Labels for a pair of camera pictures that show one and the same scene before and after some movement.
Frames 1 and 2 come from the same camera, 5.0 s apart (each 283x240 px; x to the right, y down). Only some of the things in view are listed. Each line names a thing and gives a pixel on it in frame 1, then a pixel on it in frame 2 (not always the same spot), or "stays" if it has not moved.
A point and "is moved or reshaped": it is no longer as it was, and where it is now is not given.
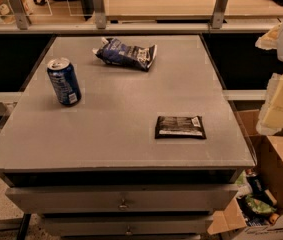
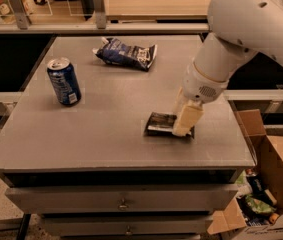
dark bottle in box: x=256 y=189 stays
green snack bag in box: x=259 y=205 stays
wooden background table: x=162 y=3 stays
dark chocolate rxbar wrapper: x=191 y=127 is moved or reshaped
